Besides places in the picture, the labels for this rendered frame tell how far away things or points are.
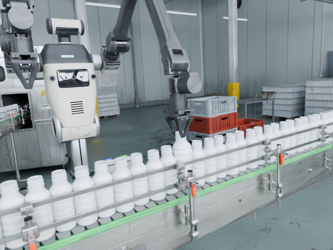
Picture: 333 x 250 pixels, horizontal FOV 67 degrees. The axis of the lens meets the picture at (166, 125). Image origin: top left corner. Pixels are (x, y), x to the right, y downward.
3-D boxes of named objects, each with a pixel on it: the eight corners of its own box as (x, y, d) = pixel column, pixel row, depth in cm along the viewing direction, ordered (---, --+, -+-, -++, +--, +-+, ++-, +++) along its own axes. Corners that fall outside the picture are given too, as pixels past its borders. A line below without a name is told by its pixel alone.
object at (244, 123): (240, 140, 374) (240, 126, 371) (219, 136, 408) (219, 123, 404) (264, 133, 408) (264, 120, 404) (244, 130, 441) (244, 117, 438)
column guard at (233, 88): (234, 109, 1064) (233, 83, 1044) (227, 108, 1097) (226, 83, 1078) (240, 108, 1084) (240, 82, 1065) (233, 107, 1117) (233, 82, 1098)
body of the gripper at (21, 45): (12, 59, 68) (7, 30, 67) (11, 62, 77) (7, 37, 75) (38, 59, 71) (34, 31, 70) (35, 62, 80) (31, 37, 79)
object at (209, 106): (209, 117, 321) (208, 100, 317) (187, 115, 352) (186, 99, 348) (238, 111, 358) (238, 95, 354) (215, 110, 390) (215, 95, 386)
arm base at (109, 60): (99, 46, 137) (105, 65, 134) (103, 36, 130) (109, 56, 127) (115, 47, 142) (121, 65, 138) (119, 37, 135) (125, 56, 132)
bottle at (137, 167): (152, 199, 85) (148, 152, 82) (143, 208, 80) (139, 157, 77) (137, 197, 88) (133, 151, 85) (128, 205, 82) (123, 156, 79)
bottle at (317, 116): (319, 146, 133) (321, 115, 131) (306, 145, 138) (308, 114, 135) (322, 144, 138) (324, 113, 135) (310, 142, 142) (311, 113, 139)
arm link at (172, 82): (178, 75, 90) (165, 76, 87) (190, 74, 84) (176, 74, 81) (179, 94, 91) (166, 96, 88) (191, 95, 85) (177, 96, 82)
